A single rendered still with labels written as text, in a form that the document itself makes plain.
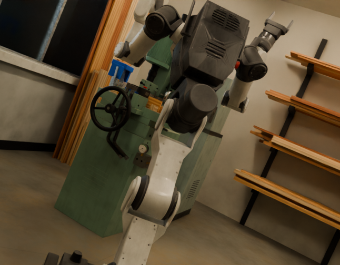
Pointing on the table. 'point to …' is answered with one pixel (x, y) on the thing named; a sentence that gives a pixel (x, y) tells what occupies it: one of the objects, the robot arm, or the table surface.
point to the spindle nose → (152, 72)
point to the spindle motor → (161, 53)
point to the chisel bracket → (149, 86)
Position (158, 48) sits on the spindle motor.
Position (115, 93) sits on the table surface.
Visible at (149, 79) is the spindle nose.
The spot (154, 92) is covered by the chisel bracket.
